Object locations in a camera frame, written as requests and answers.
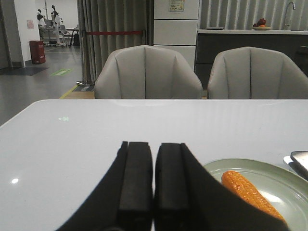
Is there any red barrier belt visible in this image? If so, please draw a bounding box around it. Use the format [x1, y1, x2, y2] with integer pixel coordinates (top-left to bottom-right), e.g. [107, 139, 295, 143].
[86, 30, 143, 36]

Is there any white drawer cabinet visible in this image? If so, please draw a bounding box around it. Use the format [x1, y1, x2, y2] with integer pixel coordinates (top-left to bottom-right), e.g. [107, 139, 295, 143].
[154, 0, 200, 68]

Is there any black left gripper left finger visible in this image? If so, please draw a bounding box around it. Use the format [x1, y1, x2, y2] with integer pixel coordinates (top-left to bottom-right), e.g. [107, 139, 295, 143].
[59, 141, 153, 231]

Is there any red trash bin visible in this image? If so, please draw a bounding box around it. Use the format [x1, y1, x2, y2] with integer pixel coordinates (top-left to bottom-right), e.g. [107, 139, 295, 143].
[29, 40, 46, 64]

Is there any fruit bowl on counter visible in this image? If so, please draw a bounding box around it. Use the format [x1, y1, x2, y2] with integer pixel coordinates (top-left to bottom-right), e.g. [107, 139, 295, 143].
[252, 18, 271, 30]

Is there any orange corn cob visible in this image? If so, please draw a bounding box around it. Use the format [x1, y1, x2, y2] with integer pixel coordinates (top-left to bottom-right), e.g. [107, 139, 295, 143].
[221, 170, 286, 223]

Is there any green round plate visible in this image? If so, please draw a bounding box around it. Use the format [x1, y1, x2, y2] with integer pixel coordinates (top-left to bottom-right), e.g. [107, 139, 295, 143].
[204, 158, 308, 231]

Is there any right grey upholstered chair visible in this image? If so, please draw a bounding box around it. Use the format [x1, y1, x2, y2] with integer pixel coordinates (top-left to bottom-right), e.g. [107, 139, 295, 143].
[207, 47, 308, 99]

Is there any grey pleated curtain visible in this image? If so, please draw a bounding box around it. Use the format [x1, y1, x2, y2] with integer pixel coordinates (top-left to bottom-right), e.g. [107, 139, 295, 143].
[77, 0, 154, 85]

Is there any grey upholstered chair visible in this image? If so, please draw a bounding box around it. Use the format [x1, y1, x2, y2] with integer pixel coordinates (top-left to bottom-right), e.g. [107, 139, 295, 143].
[207, 47, 308, 99]
[94, 45, 203, 99]

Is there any chrome faucet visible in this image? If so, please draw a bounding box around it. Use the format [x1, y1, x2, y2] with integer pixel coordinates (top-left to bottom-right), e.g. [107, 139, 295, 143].
[284, 1, 296, 30]

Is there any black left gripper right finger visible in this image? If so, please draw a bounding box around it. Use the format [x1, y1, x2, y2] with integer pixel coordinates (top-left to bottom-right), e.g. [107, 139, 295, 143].
[154, 143, 288, 231]

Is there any left grey upholstered chair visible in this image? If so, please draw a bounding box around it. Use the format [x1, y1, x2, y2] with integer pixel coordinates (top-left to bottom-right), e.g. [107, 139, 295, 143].
[94, 45, 203, 99]

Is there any digital kitchen scale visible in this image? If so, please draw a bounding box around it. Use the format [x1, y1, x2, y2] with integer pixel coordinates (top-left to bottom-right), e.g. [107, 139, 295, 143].
[283, 151, 308, 180]

